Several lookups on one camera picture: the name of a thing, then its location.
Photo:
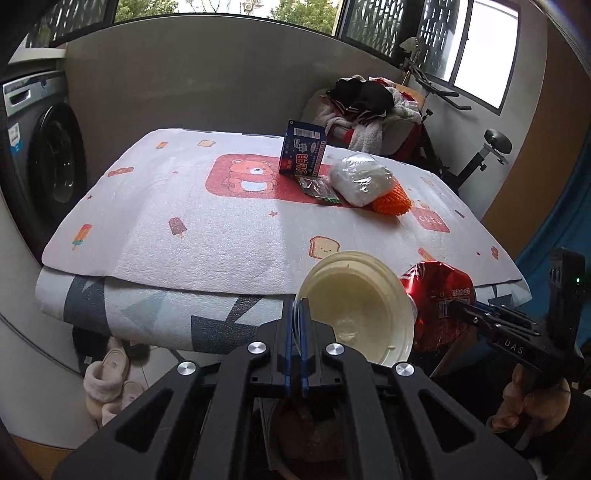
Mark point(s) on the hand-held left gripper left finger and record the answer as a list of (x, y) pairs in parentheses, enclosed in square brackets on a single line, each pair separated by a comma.
[(290, 350)]

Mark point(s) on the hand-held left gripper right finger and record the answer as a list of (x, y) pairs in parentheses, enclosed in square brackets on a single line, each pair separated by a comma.
[(305, 369)]

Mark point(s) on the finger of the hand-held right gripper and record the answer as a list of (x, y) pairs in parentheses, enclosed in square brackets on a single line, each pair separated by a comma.
[(475, 314)]

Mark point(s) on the red noodle cup wrapper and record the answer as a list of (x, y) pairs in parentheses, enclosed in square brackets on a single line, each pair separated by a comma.
[(438, 281)]

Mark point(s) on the white paper bowl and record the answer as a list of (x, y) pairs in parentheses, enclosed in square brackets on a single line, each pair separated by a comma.
[(355, 295)]

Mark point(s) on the person's right hand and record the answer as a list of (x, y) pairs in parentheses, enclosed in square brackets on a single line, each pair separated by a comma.
[(531, 406)]

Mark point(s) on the orange foam fruit net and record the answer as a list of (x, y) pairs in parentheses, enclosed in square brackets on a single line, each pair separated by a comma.
[(390, 203)]

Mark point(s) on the black exercise bike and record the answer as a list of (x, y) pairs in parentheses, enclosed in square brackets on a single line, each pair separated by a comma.
[(478, 161)]

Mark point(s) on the dark green snack wrapper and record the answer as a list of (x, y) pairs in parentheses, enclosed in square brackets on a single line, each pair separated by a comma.
[(321, 190)]

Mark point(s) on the clear plastic bag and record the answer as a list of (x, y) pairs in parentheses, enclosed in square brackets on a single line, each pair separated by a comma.
[(360, 180)]

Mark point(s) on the beige fluffy slipper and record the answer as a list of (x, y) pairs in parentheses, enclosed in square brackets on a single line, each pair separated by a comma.
[(117, 402), (108, 369)]

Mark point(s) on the red garment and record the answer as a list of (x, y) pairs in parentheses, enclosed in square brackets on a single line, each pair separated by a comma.
[(411, 138)]

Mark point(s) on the blue milk carton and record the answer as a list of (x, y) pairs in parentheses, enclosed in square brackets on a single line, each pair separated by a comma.
[(302, 152)]

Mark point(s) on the white printed fleece blanket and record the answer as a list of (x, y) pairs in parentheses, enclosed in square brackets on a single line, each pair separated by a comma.
[(138, 221)]

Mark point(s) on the white fleece garment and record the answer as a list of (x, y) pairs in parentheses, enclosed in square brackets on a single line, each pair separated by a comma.
[(367, 138)]

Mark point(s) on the white armchair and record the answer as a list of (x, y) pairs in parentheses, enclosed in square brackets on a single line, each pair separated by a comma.
[(311, 110)]

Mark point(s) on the black garment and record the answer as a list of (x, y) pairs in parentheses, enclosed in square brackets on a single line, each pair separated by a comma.
[(364, 97)]

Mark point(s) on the small white rag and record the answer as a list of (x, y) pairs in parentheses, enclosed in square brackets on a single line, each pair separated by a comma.
[(411, 44)]

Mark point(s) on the grey washing machine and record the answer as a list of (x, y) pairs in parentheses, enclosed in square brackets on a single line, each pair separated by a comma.
[(51, 161)]

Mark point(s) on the black framed window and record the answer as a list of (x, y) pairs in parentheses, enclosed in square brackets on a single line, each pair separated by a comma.
[(341, 18)]

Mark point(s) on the green tree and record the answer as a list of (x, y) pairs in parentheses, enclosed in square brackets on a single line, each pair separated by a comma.
[(147, 7), (304, 11)]

